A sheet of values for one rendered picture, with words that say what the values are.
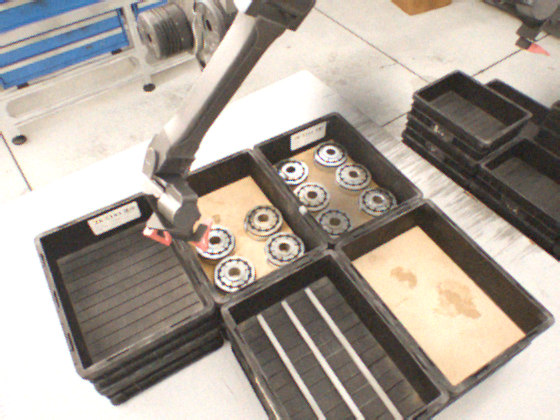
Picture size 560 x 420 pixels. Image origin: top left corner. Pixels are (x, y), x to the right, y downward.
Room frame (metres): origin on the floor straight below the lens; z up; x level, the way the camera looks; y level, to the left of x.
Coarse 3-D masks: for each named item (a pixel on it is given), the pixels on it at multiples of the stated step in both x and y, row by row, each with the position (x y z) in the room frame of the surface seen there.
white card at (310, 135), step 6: (318, 126) 1.03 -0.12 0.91; (324, 126) 1.04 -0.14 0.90; (306, 132) 1.01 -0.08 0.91; (312, 132) 1.02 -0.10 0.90; (318, 132) 1.03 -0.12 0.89; (324, 132) 1.04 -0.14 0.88; (294, 138) 0.99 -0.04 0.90; (300, 138) 1.00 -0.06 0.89; (306, 138) 1.01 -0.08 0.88; (312, 138) 1.02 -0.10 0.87; (318, 138) 1.03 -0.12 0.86; (294, 144) 0.99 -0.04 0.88; (300, 144) 1.00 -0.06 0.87
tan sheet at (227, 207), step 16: (224, 192) 0.84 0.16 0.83; (240, 192) 0.84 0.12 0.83; (256, 192) 0.84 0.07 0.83; (208, 208) 0.78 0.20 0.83; (224, 208) 0.78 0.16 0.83; (240, 208) 0.78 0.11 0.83; (224, 224) 0.73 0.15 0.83; (240, 224) 0.73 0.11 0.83; (240, 240) 0.67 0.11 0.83; (256, 240) 0.67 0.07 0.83; (240, 256) 0.62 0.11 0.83; (256, 256) 0.62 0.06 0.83; (208, 272) 0.58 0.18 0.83; (256, 272) 0.58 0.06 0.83
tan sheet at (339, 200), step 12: (300, 156) 0.99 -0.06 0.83; (312, 156) 0.99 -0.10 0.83; (348, 156) 0.98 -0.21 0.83; (312, 168) 0.94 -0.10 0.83; (312, 180) 0.89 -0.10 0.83; (324, 180) 0.89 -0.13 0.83; (336, 192) 0.84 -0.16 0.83; (336, 204) 0.80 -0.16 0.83; (348, 204) 0.79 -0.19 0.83; (360, 216) 0.75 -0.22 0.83
